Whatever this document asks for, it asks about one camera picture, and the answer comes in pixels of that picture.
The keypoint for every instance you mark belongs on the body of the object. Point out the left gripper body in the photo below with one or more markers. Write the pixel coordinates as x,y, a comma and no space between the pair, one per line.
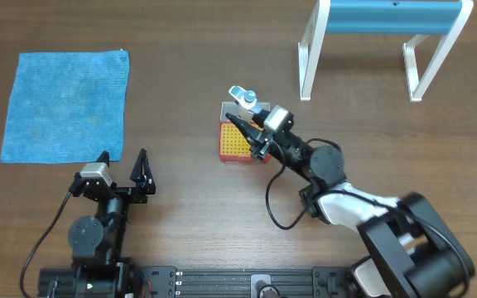
133,194

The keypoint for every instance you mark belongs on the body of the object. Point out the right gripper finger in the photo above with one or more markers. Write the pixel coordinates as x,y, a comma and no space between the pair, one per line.
247,129
264,116

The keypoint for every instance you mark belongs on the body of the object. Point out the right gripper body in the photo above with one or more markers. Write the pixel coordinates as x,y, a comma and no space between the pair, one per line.
284,145

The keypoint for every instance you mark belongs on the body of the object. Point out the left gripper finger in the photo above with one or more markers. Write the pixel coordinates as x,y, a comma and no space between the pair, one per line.
105,158
143,171

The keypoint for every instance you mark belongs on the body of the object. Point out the white pipette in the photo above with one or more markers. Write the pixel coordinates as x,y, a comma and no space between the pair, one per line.
246,101

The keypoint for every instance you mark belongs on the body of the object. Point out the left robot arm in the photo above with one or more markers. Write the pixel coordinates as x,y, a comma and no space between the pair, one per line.
85,238

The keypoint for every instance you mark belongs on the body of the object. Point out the red and yellow tip box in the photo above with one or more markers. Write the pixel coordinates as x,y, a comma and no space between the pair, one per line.
232,142

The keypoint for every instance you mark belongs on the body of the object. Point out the blue cloth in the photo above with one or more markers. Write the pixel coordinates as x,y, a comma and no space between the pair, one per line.
66,105

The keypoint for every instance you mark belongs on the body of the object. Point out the white and blue stand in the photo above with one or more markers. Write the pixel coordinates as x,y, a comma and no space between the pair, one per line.
387,16

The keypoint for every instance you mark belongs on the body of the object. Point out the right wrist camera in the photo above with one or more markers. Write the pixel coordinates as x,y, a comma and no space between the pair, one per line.
278,118

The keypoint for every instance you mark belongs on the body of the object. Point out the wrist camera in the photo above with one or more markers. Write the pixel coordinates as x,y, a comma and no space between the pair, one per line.
278,118
97,171

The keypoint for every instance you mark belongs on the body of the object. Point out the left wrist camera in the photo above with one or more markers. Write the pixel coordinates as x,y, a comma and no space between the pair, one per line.
97,171

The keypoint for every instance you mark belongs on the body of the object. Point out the mounting rail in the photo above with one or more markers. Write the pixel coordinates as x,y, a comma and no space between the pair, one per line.
222,282

